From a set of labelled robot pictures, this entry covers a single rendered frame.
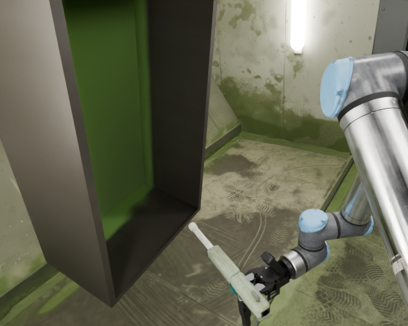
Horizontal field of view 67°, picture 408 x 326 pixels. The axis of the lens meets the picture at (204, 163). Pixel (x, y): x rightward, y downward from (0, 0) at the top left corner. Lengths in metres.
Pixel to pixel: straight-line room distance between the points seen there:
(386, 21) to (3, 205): 2.60
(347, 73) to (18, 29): 0.64
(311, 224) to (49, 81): 0.85
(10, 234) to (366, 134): 1.78
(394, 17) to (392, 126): 1.92
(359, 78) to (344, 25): 1.92
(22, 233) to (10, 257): 0.13
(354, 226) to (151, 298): 1.08
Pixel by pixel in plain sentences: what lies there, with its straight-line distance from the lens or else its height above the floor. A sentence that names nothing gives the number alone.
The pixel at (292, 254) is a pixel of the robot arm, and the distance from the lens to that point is 1.15.
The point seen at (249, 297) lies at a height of 0.60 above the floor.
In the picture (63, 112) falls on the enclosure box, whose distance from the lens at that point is 0.73.
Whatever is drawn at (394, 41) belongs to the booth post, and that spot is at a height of 0.95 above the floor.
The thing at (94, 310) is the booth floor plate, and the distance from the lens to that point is 1.82.
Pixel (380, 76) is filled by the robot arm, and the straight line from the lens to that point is 0.69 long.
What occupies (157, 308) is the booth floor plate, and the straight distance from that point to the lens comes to 1.71.
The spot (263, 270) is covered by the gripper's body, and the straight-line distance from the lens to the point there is 1.12.
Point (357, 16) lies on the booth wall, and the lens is 2.56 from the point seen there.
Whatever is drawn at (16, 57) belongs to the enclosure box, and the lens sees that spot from 0.79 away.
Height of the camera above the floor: 1.40
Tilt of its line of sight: 29 degrees down
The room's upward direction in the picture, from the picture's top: 7 degrees counter-clockwise
